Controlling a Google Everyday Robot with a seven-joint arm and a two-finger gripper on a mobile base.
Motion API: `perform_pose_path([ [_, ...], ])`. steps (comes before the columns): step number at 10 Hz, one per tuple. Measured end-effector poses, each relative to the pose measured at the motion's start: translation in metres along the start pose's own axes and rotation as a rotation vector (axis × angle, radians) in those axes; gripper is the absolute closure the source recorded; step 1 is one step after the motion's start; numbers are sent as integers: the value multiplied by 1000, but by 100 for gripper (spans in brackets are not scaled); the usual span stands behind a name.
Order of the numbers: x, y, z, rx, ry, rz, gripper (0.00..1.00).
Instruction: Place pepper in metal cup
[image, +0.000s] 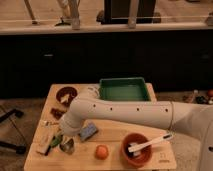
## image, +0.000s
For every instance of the metal cup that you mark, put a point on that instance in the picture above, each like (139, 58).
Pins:
(67, 146)

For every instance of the brown chocolate piece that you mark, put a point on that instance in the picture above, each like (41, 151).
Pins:
(57, 113)

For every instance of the orange terracotta bowl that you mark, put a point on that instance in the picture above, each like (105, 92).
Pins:
(137, 158)

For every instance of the white block toy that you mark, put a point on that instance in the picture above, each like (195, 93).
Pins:
(44, 143)

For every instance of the green plastic tray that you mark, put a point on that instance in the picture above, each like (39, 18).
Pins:
(124, 89)

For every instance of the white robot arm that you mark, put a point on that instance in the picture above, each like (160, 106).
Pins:
(195, 120)

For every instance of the blue sponge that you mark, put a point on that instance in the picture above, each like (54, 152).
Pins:
(88, 131)

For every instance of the black chair base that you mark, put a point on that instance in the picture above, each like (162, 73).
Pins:
(15, 139)

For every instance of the orange round fruit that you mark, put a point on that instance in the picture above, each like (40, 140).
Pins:
(101, 152)

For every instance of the dark red bowl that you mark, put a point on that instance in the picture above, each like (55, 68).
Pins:
(65, 95)

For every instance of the green pepper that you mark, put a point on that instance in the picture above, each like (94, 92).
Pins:
(56, 141)

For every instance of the dark low cabinet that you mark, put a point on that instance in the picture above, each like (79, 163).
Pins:
(171, 60)

